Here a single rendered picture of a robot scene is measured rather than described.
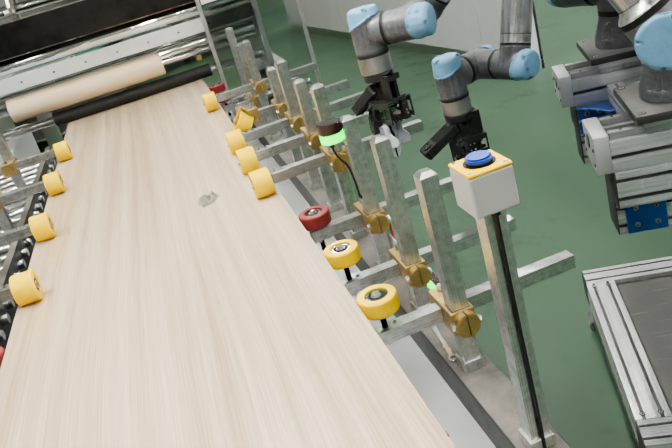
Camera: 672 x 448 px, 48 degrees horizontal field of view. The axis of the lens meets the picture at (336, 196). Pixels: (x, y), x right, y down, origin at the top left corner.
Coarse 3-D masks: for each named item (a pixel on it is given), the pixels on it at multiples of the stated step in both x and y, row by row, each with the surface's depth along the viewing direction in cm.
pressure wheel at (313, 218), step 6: (306, 210) 192; (312, 210) 189; (318, 210) 190; (324, 210) 189; (300, 216) 189; (306, 216) 188; (312, 216) 187; (318, 216) 186; (324, 216) 187; (330, 216) 190; (306, 222) 187; (312, 222) 186; (318, 222) 187; (324, 222) 187; (306, 228) 188; (312, 228) 187; (318, 228) 187; (324, 246) 193
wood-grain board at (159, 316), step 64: (128, 128) 339; (192, 128) 306; (64, 192) 270; (128, 192) 249; (192, 192) 231; (64, 256) 210; (128, 256) 197; (192, 256) 186; (256, 256) 176; (320, 256) 167; (64, 320) 172; (128, 320) 163; (192, 320) 155; (256, 320) 148; (320, 320) 142; (0, 384) 152; (64, 384) 146; (128, 384) 139; (192, 384) 134; (256, 384) 128; (320, 384) 123; (384, 384) 119
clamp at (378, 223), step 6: (354, 204) 196; (360, 204) 195; (360, 210) 192; (366, 216) 187; (372, 216) 187; (378, 216) 186; (384, 216) 186; (366, 222) 189; (372, 222) 186; (378, 222) 186; (384, 222) 187; (366, 228) 192; (372, 228) 186; (378, 228) 187; (384, 228) 187
